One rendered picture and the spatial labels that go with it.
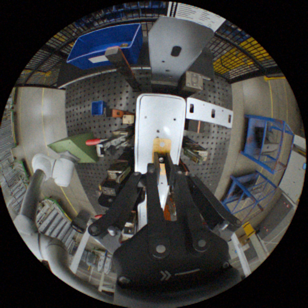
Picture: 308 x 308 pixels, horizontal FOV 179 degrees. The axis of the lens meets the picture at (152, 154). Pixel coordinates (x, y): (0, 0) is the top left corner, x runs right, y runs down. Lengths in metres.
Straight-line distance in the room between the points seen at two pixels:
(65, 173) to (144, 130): 0.68
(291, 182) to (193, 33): 8.01
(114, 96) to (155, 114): 0.47
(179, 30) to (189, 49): 0.07
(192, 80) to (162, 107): 0.18
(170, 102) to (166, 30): 0.32
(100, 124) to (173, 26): 0.80
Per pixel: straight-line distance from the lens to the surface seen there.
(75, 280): 0.32
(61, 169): 0.87
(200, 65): 0.54
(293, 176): 7.96
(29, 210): 0.63
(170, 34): 0.24
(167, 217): 1.03
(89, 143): 0.38
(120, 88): 0.82
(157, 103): 0.45
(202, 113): 0.50
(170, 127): 0.45
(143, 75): 0.82
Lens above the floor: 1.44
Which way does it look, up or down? 69 degrees down
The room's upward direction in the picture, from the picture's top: 177 degrees counter-clockwise
